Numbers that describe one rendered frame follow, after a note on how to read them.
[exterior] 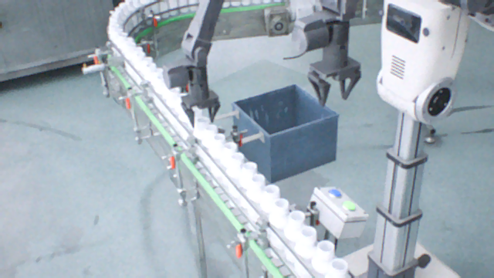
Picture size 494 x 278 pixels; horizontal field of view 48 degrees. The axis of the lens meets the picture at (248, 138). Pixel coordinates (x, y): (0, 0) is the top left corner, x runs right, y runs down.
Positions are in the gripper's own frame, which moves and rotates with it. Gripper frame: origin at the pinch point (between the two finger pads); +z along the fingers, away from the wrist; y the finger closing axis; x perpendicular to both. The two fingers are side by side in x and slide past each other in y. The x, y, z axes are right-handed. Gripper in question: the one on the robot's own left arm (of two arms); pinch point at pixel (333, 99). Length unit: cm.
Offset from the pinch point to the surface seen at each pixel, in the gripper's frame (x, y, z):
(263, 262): -2.0, -21.2, 41.0
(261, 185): 7.7, -15.9, 24.4
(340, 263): -25.0, -14.7, 24.2
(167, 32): 177, 19, 47
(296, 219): -6.9, -14.5, 25.6
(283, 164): 55, 19, 60
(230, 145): 28.6, -14.6, 24.2
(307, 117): 76, 43, 57
